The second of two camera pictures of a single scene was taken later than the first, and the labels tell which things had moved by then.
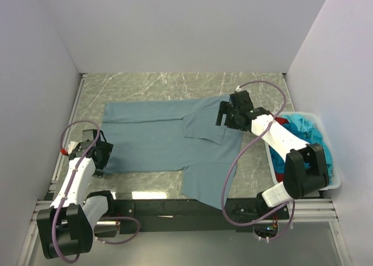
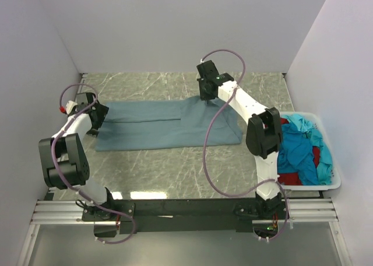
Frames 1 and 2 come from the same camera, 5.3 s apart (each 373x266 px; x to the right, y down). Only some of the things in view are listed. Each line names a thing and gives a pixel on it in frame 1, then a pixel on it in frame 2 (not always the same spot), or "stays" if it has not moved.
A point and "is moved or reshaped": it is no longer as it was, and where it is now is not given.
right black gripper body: (232, 121) to (204, 94)
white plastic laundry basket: (335, 181) stays
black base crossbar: (183, 216) stays
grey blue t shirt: (188, 135) is moved or reshaped
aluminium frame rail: (316, 210) stays
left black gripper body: (105, 149) to (101, 112)
